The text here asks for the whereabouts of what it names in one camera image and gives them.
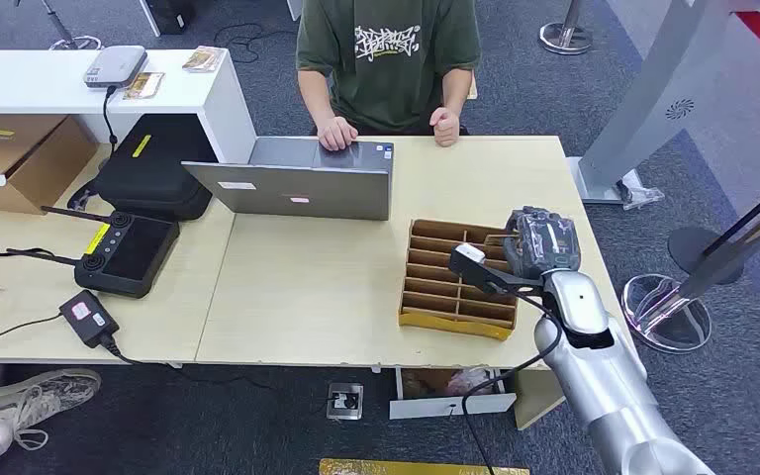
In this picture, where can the person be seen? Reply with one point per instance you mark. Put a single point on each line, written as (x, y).
(386, 72)

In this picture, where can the grey box device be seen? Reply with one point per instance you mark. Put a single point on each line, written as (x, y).
(116, 65)

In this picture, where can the clear packet of cards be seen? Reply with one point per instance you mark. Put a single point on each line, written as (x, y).
(144, 86)
(203, 59)

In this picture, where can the grey laptop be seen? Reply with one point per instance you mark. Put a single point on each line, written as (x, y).
(295, 190)

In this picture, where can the white sneaker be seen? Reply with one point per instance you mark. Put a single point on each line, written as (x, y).
(26, 403)

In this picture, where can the brown cardboard card organizer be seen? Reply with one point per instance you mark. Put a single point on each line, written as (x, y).
(445, 298)

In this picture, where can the white open box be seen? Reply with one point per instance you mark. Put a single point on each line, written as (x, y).
(445, 403)

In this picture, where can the stanchion with clear base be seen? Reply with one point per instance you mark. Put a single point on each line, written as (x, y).
(665, 314)

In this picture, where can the person's left forearm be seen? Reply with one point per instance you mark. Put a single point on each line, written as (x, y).
(456, 88)

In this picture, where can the black wrist camera with white box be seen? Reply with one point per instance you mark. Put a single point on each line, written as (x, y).
(470, 263)

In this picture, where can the black carrying case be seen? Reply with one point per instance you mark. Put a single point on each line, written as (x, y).
(150, 172)

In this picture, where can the black power adapter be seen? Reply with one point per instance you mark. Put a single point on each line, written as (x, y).
(88, 318)

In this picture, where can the beige table leg panel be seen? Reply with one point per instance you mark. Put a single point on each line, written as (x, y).
(537, 396)

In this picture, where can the person's right forearm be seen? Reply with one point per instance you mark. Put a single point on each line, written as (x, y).
(318, 98)

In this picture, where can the white counter shelf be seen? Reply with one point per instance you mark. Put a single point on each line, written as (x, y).
(32, 82)

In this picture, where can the black cabinet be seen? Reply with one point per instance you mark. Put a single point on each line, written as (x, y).
(170, 16)

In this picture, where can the stanchion with black base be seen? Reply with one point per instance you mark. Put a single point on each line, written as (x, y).
(691, 249)

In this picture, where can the person's right hand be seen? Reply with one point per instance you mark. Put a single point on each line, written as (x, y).
(336, 134)

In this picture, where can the brown cardboard box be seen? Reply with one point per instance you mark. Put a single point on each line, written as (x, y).
(19, 160)

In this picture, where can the metal floor socket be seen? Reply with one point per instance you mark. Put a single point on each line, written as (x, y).
(344, 401)

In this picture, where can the chrome stanchion base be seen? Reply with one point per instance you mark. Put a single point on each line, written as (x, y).
(565, 36)

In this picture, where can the black remote controller with antennas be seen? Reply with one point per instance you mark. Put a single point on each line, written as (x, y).
(132, 252)

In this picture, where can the person's left hand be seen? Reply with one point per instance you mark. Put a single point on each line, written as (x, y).
(445, 126)

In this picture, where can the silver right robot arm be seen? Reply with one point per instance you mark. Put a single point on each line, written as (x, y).
(606, 387)

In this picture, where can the grey gate pillar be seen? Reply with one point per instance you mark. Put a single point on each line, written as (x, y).
(655, 98)

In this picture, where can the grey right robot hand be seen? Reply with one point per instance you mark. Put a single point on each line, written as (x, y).
(544, 244)

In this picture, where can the gold foil sheet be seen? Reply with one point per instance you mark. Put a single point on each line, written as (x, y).
(419, 468)

